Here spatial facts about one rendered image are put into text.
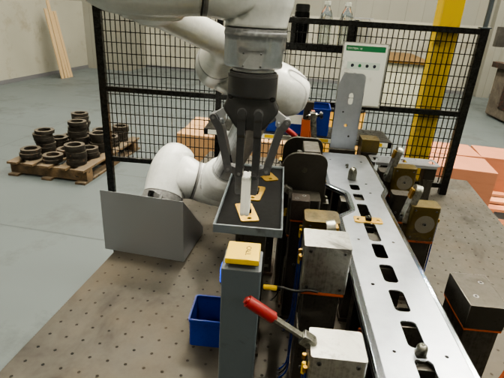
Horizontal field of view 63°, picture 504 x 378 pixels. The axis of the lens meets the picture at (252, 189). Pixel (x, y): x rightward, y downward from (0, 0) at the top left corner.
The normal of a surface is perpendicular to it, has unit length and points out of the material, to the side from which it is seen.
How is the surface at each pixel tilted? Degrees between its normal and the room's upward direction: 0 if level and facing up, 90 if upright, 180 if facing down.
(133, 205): 90
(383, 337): 0
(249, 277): 90
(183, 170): 53
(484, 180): 90
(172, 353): 0
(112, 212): 90
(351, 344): 0
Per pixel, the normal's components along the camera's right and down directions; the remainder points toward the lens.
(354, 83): -0.08, 0.39
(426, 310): 0.06, -0.92
